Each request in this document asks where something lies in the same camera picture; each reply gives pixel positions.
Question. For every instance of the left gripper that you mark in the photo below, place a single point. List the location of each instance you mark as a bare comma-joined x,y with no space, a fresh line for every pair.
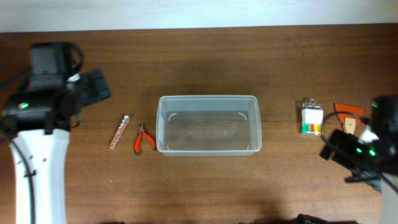
91,81

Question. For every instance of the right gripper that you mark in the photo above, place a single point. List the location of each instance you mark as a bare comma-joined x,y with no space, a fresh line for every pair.
342,140

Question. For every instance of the orange scraper wooden handle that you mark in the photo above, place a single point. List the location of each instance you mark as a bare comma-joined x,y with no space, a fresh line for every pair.
347,116

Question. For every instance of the clear pack coloured plugs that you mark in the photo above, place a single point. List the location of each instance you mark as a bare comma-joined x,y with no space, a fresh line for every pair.
312,117

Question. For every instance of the clear plastic container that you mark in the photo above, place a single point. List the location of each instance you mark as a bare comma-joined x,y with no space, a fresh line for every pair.
208,125

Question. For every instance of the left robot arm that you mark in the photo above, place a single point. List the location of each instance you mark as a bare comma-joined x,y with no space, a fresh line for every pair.
37,120

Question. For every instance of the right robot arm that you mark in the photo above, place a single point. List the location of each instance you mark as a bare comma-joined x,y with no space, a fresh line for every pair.
383,123

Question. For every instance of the orange socket rail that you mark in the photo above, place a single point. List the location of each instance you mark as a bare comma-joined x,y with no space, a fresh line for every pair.
119,132

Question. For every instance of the orange handled pliers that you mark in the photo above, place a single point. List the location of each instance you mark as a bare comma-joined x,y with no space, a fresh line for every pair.
143,133

